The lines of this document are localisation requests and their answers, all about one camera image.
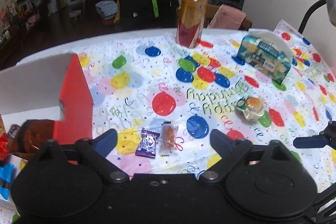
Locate purple candy wrapper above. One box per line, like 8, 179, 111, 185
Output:
135, 128, 160, 159

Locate clear orange candy packet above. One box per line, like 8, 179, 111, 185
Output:
159, 121, 178, 157

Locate dark red foil bag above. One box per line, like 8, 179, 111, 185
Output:
9, 119, 55, 160

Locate brown chocolate candy block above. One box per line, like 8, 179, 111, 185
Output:
8, 124, 21, 139

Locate red yellow snack bag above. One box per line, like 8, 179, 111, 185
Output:
0, 115, 9, 161

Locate egg yolk pastry packet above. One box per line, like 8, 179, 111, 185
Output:
235, 97, 264, 121

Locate balloon birthday tablecloth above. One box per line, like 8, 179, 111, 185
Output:
0, 19, 336, 224

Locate red white cardboard box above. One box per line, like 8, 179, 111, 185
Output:
0, 52, 94, 212

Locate blue snack packet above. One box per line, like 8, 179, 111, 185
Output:
0, 163, 14, 200

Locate pink cloth on chair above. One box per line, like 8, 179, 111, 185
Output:
207, 5, 246, 30

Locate black low tv cabinet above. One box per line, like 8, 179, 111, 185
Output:
1, 0, 50, 66

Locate small white stool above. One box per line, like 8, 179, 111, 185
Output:
69, 10, 81, 24

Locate blue folded clothes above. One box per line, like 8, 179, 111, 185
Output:
95, 1, 118, 20

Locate orange juice bottle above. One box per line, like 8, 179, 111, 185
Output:
176, 0, 207, 48

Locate black green backpack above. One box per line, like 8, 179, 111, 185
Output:
118, 0, 179, 31

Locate grey desk lamp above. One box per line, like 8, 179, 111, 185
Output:
298, 0, 336, 34

